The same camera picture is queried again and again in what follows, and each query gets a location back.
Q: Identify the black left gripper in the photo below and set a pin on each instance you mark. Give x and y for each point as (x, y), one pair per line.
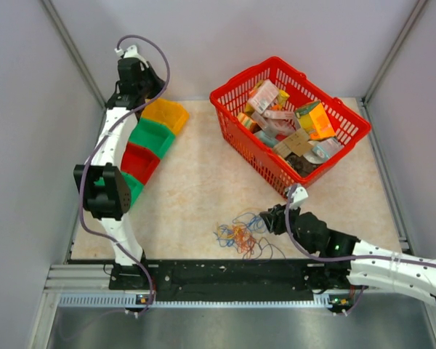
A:
(158, 81)

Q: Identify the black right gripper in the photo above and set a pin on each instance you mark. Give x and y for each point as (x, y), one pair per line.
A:
(274, 219)

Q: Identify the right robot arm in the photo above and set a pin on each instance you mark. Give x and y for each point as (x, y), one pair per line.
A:
(356, 261)

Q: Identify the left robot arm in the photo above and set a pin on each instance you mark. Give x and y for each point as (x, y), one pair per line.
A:
(105, 197)

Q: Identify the green plastic bin rear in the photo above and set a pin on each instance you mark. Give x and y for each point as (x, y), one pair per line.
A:
(152, 135)

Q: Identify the green plastic bin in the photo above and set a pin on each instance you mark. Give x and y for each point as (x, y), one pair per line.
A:
(152, 135)
(135, 186)

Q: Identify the yellow plastic bin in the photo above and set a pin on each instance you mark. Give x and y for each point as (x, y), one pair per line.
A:
(169, 113)

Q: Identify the red plastic bin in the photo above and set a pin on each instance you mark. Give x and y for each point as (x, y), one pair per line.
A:
(139, 162)

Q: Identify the brown cardboard box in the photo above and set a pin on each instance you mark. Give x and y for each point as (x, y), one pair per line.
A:
(298, 143)

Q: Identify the green plastic bin front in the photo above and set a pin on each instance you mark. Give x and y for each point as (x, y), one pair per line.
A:
(135, 186)

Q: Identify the orange green carton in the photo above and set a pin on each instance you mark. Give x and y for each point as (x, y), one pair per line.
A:
(312, 117)

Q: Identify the pink box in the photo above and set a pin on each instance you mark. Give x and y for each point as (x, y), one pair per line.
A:
(263, 96)

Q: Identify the metal front plate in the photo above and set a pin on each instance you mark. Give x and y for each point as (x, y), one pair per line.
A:
(379, 321)

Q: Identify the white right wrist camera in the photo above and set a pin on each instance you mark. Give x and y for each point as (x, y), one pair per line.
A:
(296, 196)

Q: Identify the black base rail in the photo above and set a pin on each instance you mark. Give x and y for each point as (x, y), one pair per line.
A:
(227, 280)

